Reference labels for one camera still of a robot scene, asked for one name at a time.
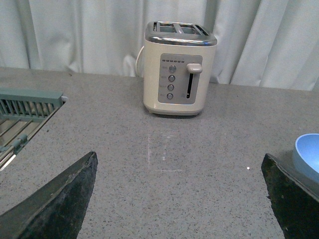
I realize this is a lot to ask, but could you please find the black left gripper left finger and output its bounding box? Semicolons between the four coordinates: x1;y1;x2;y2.
0;151;98;239

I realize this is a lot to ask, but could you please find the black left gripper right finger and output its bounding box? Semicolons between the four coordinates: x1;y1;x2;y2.
261;153;319;239

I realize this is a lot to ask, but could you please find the light blue bowl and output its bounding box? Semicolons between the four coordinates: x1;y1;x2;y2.
293;133;319;183

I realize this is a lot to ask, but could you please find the green dish drying rack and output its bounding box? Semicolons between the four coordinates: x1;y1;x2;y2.
0;88;67;171

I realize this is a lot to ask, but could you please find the grey-white curtain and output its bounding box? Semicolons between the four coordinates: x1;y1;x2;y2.
0;0;319;91

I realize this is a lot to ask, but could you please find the cream toaster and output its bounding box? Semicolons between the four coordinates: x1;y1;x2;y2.
143;21;217;116

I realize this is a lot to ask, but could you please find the white toaster power cable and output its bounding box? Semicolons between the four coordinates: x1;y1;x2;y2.
135;46;146;77

